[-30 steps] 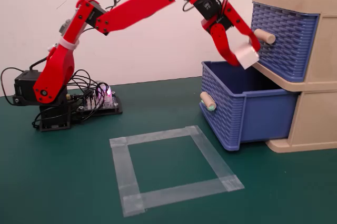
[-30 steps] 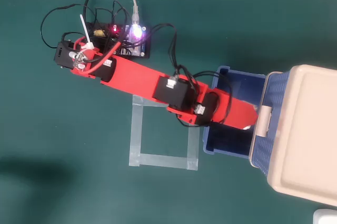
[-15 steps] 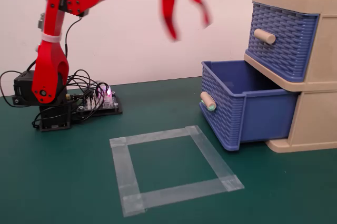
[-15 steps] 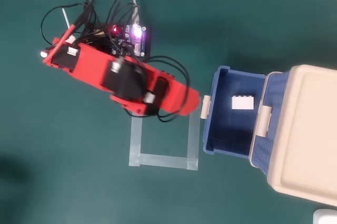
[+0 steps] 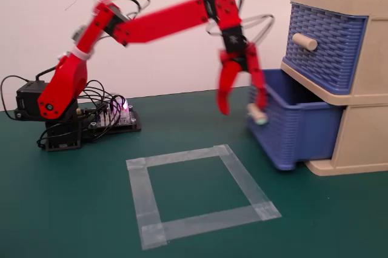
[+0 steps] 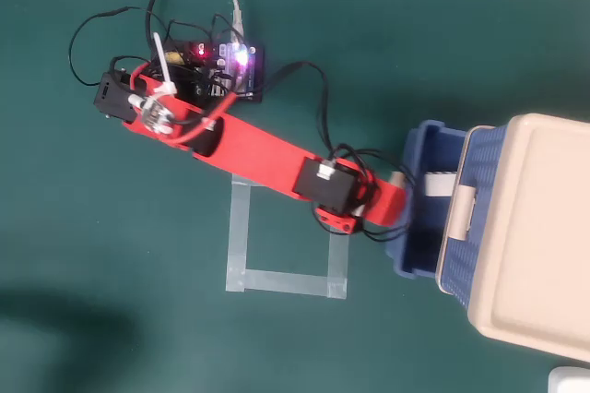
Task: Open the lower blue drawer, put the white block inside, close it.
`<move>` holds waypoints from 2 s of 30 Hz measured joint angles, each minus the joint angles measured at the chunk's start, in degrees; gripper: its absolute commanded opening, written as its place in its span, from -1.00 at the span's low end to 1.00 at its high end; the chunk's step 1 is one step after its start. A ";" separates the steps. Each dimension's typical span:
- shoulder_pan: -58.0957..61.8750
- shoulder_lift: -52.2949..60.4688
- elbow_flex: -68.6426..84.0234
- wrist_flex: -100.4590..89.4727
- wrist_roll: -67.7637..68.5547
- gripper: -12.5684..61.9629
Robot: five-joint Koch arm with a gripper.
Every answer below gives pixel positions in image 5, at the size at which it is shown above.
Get motor controller circuit board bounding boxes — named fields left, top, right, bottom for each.
left=77, top=98, right=142, bottom=136

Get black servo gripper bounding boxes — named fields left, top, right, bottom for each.
left=216, top=25, right=270, bottom=117

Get blue woven drawer closed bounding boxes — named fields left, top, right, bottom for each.
left=281, top=1, right=369, bottom=95

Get translucent tape strip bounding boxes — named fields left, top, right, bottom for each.
left=140, top=201, right=283, bottom=250
left=125, top=144, right=233, bottom=171
left=126, top=158, right=169, bottom=251
left=212, top=144, right=283, bottom=221

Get beige green-tipped drawer handle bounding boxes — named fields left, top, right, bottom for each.
left=246, top=102, right=270, bottom=127

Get blue woven drawer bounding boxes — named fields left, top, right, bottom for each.
left=246, top=68, right=347, bottom=171
left=281, top=1, right=369, bottom=95

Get black wrist servo wires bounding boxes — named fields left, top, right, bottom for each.
left=206, top=0, right=275, bottom=45

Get plain beige drawer handle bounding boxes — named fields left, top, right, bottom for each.
left=291, top=31, right=319, bottom=51

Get white zip tie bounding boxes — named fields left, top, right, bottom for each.
left=72, top=46, right=93, bottom=62

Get beige plastic drawer cabinet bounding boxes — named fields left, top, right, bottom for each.
left=280, top=0, right=388, bottom=177

